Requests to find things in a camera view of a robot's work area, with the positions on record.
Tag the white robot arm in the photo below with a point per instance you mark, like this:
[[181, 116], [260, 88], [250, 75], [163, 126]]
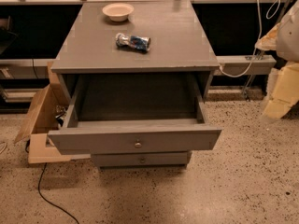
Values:
[[283, 84]]

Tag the yellow-tipped white gripper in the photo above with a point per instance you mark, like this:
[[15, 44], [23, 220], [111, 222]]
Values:
[[289, 39]]

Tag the crushed blue silver can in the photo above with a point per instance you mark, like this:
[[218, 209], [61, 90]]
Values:
[[133, 42]]

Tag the open cardboard box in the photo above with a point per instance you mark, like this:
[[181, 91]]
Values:
[[45, 106]]

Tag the grey top drawer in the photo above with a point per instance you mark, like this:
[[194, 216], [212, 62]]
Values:
[[135, 113]]

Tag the grey drawer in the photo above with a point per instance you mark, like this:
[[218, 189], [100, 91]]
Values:
[[135, 113], [142, 159]]

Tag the grey lower drawer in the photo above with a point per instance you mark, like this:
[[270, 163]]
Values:
[[142, 159]]

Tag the grey wooden cabinet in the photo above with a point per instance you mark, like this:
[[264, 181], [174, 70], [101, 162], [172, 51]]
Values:
[[178, 45]]

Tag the white bowl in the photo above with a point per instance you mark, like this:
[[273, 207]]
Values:
[[118, 12]]

